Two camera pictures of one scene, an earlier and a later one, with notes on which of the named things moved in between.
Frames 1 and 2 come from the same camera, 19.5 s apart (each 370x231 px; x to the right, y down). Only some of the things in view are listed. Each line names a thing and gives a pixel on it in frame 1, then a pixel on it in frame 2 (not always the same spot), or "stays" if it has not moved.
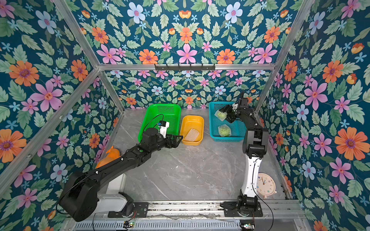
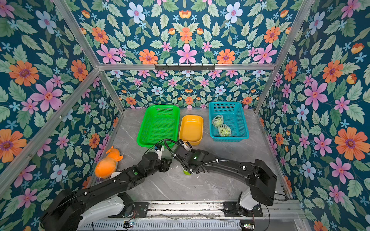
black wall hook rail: [184, 68] stays
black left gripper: [174, 144] to [165, 165]
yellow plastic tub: [192, 129] stays
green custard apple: [221, 115] to [218, 120]
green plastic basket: [170, 113] stays
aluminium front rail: [201, 216] stays
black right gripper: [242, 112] to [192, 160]
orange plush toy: [113, 153] stays
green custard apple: [224, 131] stays
